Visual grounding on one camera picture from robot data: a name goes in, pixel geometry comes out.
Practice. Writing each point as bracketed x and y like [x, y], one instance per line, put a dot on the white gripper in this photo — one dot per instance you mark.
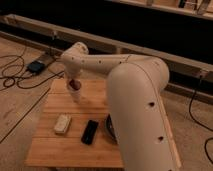
[72, 73]

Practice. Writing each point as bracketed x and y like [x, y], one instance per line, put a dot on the red pepper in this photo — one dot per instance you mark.
[75, 84]

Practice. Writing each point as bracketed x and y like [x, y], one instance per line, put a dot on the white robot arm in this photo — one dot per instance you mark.
[133, 89]

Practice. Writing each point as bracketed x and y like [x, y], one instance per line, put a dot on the dark ceramic bowl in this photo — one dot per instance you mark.
[109, 128]

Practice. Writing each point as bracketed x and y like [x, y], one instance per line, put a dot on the blue power adapter box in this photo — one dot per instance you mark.
[35, 67]

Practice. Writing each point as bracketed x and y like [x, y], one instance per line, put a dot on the white rectangular box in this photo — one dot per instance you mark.
[62, 124]

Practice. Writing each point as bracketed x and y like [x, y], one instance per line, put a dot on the black remote control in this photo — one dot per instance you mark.
[89, 132]

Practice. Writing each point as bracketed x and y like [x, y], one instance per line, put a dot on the wooden cutting board table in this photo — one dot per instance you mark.
[49, 149]

